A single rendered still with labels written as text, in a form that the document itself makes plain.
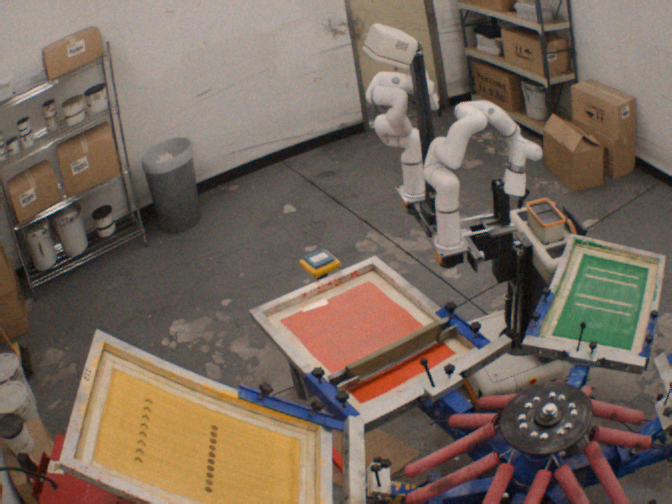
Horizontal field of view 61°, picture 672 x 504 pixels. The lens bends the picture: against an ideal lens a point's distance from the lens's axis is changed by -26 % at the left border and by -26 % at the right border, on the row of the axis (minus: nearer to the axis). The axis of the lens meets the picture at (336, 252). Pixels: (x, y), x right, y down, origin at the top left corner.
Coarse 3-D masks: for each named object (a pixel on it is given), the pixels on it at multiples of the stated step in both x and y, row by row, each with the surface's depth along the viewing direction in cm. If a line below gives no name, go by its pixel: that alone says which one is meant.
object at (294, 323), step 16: (288, 320) 291; (304, 320) 289; (304, 336) 281; (320, 352) 272; (368, 352) 268; (336, 368) 263; (368, 384) 253; (384, 384) 252; (400, 384) 251; (368, 400) 246
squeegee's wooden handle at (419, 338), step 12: (432, 324) 260; (408, 336) 257; (420, 336) 258; (432, 336) 261; (384, 348) 253; (396, 348) 254; (408, 348) 257; (360, 360) 249; (372, 360) 250; (384, 360) 253; (348, 372) 248; (360, 372) 250
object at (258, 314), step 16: (352, 272) 307; (384, 272) 303; (304, 288) 301; (320, 288) 302; (400, 288) 295; (272, 304) 295; (288, 304) 297; (416, 304) 288; (432, 304) 281; (256, 320) 288; (272, 336) 278; (288, 352) 269; (304, 368) 260; (416, 384) 245; (384, 400) 240
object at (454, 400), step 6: (444, 396) 230; (450, 396) 229; (456, 396) 228; (438, 402) 232; (444, 402) 228; (450, 402) 227; (456, 402) 226; (462, 402) 225; (468, 402) 225; (450, 408) 225; (456, 408) 223; (462, 408) 223; (468, 408) 222; (450, 414) 227
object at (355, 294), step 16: (352, 288) 303; (368, 288) 302; (336, 304) 296; (384, 304) 291; (400, 320) 282; (416, 320) 280; (400, 336) 274; (432, 352) 263; (448, 352) 261; (400, 368) 258; (416, 368) 257
